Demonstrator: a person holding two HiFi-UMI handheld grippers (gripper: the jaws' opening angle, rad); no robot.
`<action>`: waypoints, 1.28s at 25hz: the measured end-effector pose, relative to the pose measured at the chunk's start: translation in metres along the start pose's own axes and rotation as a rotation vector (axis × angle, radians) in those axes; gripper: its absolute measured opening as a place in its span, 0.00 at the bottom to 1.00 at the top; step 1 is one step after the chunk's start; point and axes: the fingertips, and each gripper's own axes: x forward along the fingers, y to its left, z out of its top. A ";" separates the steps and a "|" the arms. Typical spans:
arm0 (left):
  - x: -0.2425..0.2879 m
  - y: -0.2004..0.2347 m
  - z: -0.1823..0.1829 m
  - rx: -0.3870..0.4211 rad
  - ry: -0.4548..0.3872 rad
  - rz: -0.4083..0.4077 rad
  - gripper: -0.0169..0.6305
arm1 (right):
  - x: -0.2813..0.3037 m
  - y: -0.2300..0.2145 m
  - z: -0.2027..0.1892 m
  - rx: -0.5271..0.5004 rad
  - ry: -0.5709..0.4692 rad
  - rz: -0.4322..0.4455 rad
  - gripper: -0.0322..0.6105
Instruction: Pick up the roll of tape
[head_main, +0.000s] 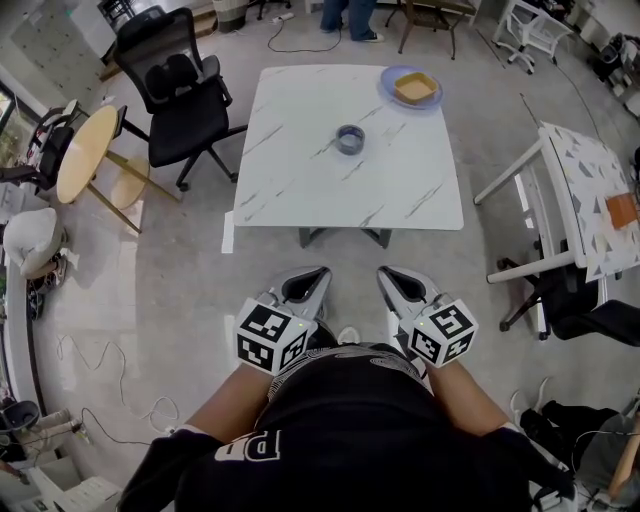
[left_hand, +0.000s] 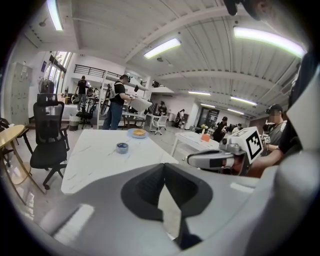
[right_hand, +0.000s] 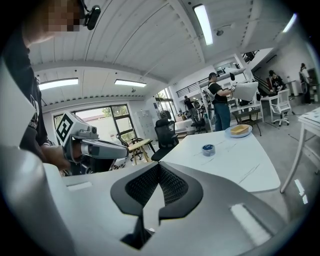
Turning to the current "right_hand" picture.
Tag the person's left hand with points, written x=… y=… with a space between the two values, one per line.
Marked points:
x=76 y=152

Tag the black framed window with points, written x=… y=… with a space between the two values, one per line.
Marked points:
x=120 y=117

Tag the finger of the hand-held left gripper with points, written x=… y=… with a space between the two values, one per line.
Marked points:
x=112 y=151

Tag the white locker cabinet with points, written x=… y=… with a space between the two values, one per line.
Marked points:
x=146 y=122

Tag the black head-worn camera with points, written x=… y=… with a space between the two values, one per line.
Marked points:
x=93 y=16

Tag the light blue plate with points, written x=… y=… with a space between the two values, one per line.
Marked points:
x=227 y=133

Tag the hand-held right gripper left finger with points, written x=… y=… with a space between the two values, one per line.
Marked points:
x=87 y=212

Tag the person's left forearm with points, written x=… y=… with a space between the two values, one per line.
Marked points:
x=53 y=157

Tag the black mezzanine railing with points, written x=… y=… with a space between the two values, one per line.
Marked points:
x=187 y=88

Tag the ceiling light panel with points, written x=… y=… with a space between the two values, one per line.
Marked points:
x=58 y=83
x=202 y=25
x=130 y=82
x=290 y=22

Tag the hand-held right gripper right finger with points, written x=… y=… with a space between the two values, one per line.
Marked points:
x=225 y=220

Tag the white office chair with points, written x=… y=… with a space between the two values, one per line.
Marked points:
x=281 y=105

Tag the white pillow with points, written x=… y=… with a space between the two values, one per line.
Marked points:
x=246 y=91

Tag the person's head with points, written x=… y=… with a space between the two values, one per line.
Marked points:
x=60 y=15

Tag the white marble table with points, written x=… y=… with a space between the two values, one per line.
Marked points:
x=237 y=162

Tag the blue grey tape roll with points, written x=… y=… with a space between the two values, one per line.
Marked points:
x=208 y=152

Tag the brown framed table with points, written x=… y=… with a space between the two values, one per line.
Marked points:
x=246 y=111

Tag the person's black shirt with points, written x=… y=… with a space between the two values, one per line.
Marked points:
x=22 y=100

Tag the black mesh office chair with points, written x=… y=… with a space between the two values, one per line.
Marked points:
x=165 y=135

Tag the black standing fan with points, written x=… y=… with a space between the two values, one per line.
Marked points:
x=163 y=115

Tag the yellow square bowl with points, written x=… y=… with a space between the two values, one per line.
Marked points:
x=238 y=130

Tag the round wooden side table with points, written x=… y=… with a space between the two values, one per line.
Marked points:
x=137 y=146

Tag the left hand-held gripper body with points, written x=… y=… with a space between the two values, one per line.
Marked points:
x=67 y=127

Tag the white patterned table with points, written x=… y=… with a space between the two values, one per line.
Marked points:
x=311 y=117

